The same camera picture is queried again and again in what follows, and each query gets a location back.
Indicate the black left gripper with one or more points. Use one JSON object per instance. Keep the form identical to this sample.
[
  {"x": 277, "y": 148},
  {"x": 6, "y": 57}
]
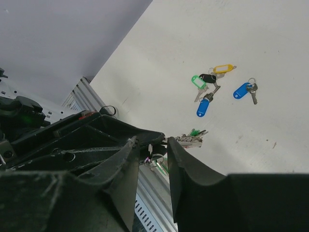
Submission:
[{"x": 86, "y": 140}]

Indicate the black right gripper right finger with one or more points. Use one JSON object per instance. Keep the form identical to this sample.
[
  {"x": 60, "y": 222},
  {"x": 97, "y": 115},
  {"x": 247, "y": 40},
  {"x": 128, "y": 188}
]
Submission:
[{"x": 204, "y": 200}]

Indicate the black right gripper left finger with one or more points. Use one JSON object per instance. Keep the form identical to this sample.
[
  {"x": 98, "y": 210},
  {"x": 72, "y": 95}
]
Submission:
[{"x": 95, "y": 201}]

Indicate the green key tag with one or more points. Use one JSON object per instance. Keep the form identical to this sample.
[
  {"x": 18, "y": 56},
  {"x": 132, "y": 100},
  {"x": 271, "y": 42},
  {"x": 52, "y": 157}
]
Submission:
[
  {"x": 198, "y": 82},
  {"x": 164, "y": 169}
]

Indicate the silver keys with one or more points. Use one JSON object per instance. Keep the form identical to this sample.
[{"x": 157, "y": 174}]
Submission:
[{"x": 193, "y": 139}]

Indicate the large silver keyring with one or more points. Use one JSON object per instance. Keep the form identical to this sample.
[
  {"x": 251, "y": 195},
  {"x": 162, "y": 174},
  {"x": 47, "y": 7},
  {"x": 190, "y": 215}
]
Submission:
[{"x": 155, "y": 156}]

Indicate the black key tag with keys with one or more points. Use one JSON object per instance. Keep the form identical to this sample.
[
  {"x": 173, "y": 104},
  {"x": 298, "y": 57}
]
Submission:
[{"x": 208, "y": 78}]

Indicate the blue key tag lower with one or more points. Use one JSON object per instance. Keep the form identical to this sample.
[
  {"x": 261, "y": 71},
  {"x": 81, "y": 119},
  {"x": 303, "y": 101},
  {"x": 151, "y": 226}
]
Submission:
[{"x": 202, "y": 108}]

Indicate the blue key tag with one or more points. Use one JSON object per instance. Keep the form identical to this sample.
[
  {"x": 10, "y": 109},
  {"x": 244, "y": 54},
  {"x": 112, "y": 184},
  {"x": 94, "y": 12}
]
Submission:
[
  {"x": 241, "y": 91},
  {"x": 202, "y": 108}
]

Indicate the silver key on lower blue tag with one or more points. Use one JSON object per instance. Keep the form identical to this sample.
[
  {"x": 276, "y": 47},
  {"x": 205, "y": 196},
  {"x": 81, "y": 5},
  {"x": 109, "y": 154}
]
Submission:
[{"x": 209, "y": 96}]

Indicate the silver key on blue tag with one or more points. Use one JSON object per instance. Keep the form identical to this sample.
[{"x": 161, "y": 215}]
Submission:
[
  {"x": 209, "y": 96},
  {"x": 252, "y": 87}
]

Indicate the silver key on green tag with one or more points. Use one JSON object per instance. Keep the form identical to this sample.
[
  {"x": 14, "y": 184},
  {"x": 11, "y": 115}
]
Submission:
[{"x": 200, "y": 92}]

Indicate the blue key tag upper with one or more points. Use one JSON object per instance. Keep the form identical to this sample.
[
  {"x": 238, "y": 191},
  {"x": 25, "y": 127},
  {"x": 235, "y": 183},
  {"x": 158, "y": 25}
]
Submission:
[{"x": 241, "y": 91}]

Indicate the silver key on upper blue tag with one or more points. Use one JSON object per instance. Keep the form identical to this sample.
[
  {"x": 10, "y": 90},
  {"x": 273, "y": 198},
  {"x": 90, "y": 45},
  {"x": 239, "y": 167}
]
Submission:
[{"x": 252, "y": 87}]

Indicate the yellow key tag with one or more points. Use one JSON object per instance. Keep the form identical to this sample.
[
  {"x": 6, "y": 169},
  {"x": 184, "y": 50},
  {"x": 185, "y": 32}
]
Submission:
[{"x": 222, "y": 69}]

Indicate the white cable duct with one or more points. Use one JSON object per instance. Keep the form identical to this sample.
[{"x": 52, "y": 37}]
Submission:
[{"x": 146, "y": 217}]

